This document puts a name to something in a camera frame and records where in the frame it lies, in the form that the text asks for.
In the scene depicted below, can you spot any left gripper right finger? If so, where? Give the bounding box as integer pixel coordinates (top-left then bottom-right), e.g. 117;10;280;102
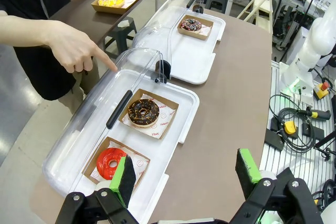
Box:
228;147;325;224

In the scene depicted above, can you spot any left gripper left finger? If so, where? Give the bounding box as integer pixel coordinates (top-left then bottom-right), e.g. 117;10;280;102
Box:
55;154;140;224

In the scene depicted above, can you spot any dark brown serving tray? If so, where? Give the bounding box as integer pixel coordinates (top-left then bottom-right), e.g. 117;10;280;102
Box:
48;0;148;51

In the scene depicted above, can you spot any brown cardboard donut box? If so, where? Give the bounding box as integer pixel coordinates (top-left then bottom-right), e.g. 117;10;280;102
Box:
118;89;180;141
81;136;151;196
91;0;144;15
177;14;214;41

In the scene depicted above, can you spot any yellow glazed sprinkled donut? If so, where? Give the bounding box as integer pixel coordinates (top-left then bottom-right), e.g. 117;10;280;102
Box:
98;0;125;8

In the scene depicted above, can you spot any person's right forearm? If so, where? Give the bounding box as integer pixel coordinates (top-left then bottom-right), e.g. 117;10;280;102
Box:
0;10;52;49

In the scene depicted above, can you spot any red glazed donut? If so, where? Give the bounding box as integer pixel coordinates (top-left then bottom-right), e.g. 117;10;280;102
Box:
96;147;128;182

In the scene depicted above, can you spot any chocolate donut with orange sprinkles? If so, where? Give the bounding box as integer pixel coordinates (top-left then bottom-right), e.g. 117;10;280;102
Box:
128;99;160;128

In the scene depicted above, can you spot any person in black shirt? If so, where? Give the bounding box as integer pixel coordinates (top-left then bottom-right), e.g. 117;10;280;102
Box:
0;0;101;116

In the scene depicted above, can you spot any chocolate donut with pink sprinkles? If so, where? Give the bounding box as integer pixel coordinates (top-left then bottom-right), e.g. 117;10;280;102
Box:
181;18;202;32

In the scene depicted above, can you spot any person's right hand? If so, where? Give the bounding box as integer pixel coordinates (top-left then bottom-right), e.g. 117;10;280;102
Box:
48;22;119;74

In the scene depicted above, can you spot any black mounting block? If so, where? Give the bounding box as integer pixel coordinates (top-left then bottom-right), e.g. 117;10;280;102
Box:
301;123;326;141
263;127;285;152

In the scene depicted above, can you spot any white display tray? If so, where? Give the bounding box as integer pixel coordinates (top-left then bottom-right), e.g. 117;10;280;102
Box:
167;14;226;86
43;69;200;222

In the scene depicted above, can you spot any yellow emergency stop box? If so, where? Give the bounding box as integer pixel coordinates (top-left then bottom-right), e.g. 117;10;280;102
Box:
313;81;330;101

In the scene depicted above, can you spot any grey plastic stool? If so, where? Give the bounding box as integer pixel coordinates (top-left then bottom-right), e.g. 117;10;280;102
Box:
103;16;138;60
204;0;232;15

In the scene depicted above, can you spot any yellow pendant switch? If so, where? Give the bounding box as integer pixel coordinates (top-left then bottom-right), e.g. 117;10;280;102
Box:
283;121;298;135

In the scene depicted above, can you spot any black coiled cable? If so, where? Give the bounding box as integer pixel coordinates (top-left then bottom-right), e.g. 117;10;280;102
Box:
268;93;320;154

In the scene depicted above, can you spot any clear lid with black handle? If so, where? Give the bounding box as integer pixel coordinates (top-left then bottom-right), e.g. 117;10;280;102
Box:
41;48;171;199
132;0;205;74

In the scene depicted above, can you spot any black and yellow handle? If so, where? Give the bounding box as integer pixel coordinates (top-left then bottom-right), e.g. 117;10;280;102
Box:
296;106;332;121

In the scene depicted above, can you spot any white ladder frame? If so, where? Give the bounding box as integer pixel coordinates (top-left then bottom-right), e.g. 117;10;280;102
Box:
237;0;274;35

